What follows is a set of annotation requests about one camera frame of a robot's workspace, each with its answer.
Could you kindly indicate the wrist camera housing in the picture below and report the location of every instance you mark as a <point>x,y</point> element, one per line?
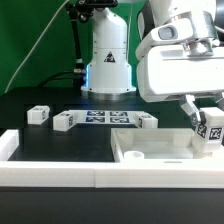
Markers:
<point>194,31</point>

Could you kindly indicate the white square tabletop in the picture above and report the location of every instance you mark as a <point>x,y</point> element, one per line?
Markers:
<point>143,145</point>

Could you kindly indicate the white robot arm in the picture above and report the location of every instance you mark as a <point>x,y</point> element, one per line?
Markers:
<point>108,73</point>

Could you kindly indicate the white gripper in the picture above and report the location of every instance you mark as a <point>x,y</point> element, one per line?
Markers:
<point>166,72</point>

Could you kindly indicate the white fiducial marker sheet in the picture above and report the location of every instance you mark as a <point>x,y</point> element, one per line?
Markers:
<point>105,117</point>

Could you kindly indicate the white U-shaped fence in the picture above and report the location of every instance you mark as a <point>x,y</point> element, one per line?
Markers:
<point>207,173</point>

